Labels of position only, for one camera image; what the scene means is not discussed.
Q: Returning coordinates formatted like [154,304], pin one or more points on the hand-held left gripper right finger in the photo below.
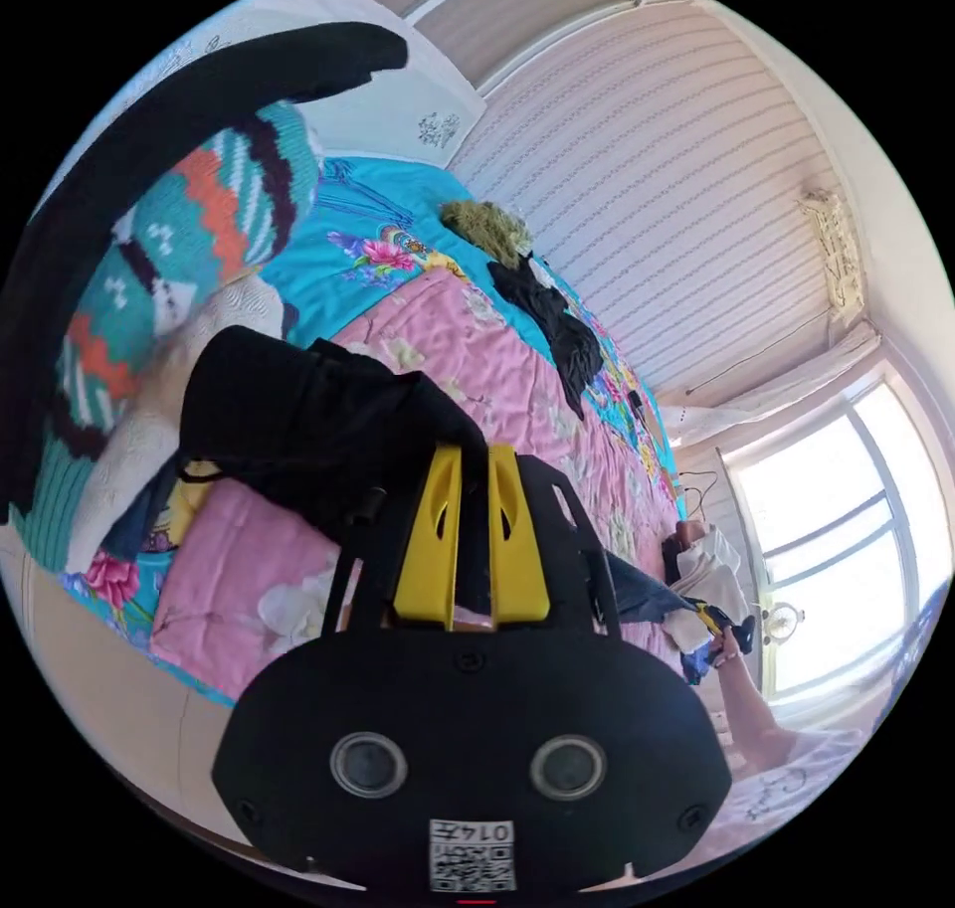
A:
[522,557]

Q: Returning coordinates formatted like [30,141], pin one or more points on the window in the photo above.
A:
[828,550]

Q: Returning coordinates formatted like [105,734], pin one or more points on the black crumpled garment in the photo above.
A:
[556,319]

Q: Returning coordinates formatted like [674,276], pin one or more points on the person's right forearm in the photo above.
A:
[750,714]

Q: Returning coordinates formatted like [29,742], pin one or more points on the olive fuzzy garment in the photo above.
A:
[489,231]

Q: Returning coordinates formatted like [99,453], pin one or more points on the person's body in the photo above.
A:
[806,789]

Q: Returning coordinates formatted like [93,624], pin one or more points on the black long pants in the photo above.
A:
[298,416]

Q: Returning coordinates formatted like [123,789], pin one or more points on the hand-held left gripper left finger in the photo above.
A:
[425,550]

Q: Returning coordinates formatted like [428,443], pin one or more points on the white curtain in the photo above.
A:
[776,401]

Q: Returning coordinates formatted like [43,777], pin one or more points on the bed with pink floral quilt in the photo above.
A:
[462,356]

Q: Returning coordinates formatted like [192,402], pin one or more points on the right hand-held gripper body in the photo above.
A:
[722,624]

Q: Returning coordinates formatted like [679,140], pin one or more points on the white embroidered pillow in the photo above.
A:
[418,95]

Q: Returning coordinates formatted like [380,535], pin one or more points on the dark blue garment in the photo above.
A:
[642,587]

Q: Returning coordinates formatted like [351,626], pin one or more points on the person's right hand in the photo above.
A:
[725,653]

